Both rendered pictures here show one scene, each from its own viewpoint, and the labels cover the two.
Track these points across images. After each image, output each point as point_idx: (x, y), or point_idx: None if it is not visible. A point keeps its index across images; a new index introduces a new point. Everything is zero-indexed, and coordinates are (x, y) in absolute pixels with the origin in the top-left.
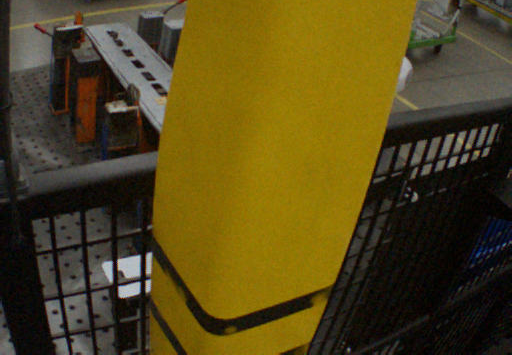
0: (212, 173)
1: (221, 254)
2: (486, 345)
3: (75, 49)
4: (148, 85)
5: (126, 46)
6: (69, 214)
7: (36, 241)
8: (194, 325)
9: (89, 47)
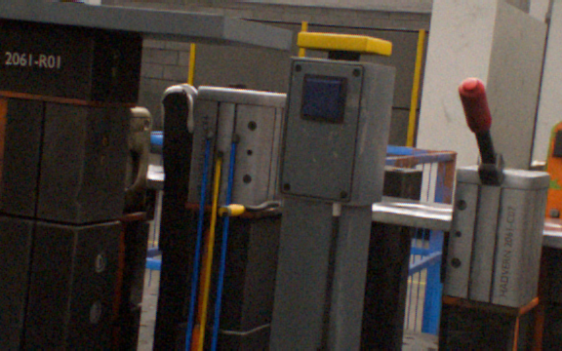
0: None
1: None
2: None
3: (416, 170)
4: (148, 168)
5: (382, 203)
6: (146, 342)
7: (141, 318)
8: None
9: (402, 170)
